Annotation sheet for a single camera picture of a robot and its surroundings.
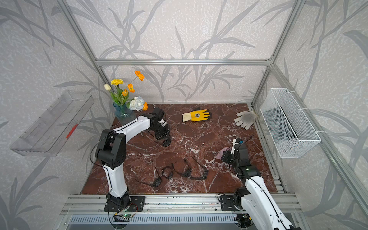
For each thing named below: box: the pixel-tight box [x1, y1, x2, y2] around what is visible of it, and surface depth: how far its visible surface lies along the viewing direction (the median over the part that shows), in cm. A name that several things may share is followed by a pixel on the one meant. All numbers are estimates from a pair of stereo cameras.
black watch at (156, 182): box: [135, 166, 162, 188], surface depth 82 cm
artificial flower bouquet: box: [103, 70, 149, 112], surface depth 90 cm
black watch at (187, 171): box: [171, 158, 192, 178], surface depth 86 cm
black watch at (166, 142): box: [154, 137, 172, 148], surface depth 91 cm
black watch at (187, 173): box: [183, 168, 208, 181], surface depth 83 cm
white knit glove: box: [233, 110, 259, 130], surface depth 111 cm
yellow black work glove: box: [182, 108, 211, 123], surface depth 113 cm
